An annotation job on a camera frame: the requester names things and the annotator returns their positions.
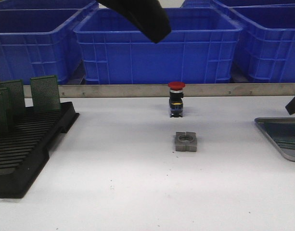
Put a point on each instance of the black slotted board rack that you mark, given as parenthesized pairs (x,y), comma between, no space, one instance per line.
(24,150)

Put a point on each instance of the right blue plastic bin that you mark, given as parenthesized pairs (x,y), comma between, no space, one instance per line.
(265,52)

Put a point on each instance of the rear left green circuit board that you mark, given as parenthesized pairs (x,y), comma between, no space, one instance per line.
(16,93)

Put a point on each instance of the far left blue bin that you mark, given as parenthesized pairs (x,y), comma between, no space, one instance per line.
(47,4)

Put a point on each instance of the grey metal clamp block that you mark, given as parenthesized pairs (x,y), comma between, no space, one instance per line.
(185,142)

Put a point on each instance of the rear right green circuit board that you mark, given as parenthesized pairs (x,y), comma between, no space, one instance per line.
(45,94)

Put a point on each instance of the green perforated circuit board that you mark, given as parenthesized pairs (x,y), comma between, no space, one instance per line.
(286,144)
(280,131)

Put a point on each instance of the red emergency stop button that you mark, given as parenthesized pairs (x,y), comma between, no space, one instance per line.
(175,98)

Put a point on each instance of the left blue plastic bin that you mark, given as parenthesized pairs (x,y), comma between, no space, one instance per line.
(35,43)

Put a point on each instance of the silver metal tray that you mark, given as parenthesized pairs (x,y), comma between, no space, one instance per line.
(286,153)

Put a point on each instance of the steel table edge rail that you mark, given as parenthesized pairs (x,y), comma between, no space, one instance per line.
(162,90)

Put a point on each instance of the blue plastic bin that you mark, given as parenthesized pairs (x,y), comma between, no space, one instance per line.
(35,43)
(199,49)
(265,52)

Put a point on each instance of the centre blue plastic bin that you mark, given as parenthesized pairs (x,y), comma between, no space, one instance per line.
(199,49)

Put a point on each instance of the far right blue bin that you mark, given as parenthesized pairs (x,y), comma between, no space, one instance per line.
(235,3)

